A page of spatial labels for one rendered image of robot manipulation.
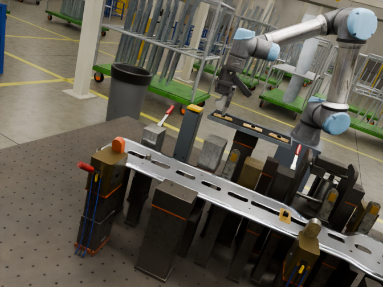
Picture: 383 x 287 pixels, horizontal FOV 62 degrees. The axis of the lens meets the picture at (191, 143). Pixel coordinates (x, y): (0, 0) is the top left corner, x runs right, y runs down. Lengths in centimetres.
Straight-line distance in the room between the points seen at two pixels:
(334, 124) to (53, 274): 125
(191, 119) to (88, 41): 346
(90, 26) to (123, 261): 385
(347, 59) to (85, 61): 382
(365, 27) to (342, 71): 19
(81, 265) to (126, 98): 290
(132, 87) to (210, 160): 268
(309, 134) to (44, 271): 129
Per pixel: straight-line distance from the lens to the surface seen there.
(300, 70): 748
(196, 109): 141
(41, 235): 127
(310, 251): 97
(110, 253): 122
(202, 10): 763
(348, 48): 151
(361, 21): 148
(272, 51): 136
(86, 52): 476
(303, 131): 169
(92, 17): 469
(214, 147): 122
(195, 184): 113
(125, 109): 392
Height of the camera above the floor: 154
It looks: 22 degrees down
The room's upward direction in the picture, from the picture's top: 17 degrees clockwise
